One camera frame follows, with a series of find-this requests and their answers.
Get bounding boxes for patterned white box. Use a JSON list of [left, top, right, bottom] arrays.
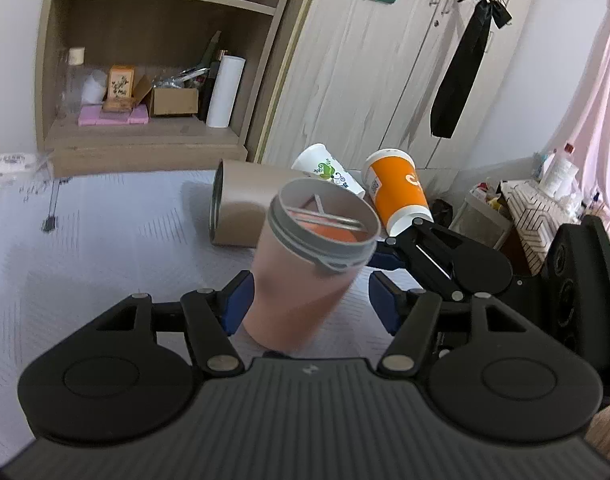
[[500, 180, 586, 276]]

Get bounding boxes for brown cardboard tube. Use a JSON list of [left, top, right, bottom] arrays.
[[211, 158, 306, 247]]

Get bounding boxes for wooden bookshelf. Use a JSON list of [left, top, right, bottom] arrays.
[[35, 0, 306, 179]]

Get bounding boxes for clear storage bin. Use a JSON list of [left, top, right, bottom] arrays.
[[450, 192, 514, 251]]

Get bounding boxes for white plastic bottle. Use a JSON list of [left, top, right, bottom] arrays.
[[539, 142, 580, 199]]

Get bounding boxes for pink cup with grey rim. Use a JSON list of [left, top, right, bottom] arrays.
[[242, 176, 382, 353]]

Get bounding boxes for orange paper cup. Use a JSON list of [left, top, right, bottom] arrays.
[[361, 148, 434, 237]]

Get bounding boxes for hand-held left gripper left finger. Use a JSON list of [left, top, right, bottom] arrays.
[[94, 270, 258, 376]]

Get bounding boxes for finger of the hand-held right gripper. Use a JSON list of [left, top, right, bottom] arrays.
[[369, 240, 466, 303], [396, 217, 486, 281]]

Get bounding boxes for black ribbon bow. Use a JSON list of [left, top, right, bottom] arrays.
[[430, 0, 514, 139]]

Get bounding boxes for light wooden wardrobe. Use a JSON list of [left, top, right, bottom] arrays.
[[257, 0, 536, 172]]

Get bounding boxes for pink curtain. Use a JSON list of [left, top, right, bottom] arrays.
[[547, 0, 610, 241]]

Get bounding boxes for open cardboard box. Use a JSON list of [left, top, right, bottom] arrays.
[[134, 75, 200, 118]]

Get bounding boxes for pink flat boxes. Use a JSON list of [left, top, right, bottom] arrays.
[[78, 104, 150, 127]]

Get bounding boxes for white paper roll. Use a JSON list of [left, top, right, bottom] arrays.
[[206, 54, 246, 129]]

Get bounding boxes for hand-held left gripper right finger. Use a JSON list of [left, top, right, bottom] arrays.
[[368, 270, 530, 379]]

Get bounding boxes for small orange floral box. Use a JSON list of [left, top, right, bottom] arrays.
[[106, 65, 136, 102]]

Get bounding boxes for white paper cup green print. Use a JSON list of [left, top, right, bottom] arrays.
[[291, 143, 366, 200]]

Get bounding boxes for white quilted mattress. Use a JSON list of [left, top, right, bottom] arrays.
[[0, 167, 466, 467]]

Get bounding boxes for clear bottle cream cap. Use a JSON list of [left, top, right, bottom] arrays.
[[57, 47, 86, 120]]

